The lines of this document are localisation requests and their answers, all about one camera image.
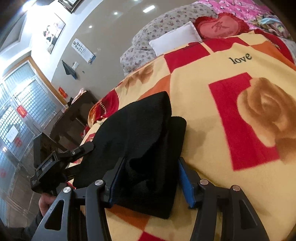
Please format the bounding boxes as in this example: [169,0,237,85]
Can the yellow red orange blanket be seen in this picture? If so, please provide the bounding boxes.
[84,30,295,240]

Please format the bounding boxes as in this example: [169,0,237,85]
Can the glass door with grille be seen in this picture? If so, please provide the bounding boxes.
[0,57,66,227]

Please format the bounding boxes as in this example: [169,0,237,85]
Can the pink patterned quilt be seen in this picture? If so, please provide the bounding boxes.
[197,0,280,29]

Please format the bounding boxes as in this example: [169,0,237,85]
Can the colourful crumpled cloth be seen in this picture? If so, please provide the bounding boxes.
[250,14,293,40]

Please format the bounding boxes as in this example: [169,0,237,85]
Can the dark sleeved left forearm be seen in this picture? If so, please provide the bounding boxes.
[0,211,43,241]

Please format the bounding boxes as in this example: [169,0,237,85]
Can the black pants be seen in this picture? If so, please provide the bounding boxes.
[73,91,187,219]

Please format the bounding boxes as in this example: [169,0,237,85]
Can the white wall calendar poster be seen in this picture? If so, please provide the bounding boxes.
[71,38,96,64]

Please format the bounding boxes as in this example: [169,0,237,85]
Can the person's left hand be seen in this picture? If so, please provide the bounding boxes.
[39,193,56,216]

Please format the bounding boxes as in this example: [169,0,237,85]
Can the framed wall picture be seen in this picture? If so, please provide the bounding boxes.
[58,0,83,14]

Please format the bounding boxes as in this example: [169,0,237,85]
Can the white pillow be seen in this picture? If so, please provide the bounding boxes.
[149,22,202,56]

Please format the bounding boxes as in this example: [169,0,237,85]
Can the dark cloth on wall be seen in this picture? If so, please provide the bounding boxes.
[62,61,77,80]

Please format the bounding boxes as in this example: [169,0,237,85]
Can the dark wooden side table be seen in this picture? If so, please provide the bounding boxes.
[50,91,98,150]

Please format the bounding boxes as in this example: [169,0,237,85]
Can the wedding photo poster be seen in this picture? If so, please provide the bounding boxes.
[42,14,66,54]

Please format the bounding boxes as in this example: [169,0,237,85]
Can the red heart-shaped pillow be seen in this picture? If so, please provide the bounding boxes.
[194,13,250,39]

